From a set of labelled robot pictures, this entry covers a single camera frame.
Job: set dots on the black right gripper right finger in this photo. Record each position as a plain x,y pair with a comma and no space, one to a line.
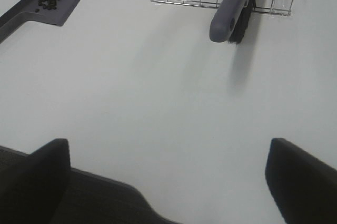
302,186

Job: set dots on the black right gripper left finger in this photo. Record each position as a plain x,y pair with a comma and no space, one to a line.
43,187

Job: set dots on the purple hand brush black bristles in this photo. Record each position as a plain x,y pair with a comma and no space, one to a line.
231,20

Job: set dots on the purple plastic dustpan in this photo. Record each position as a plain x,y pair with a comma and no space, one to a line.
53,12

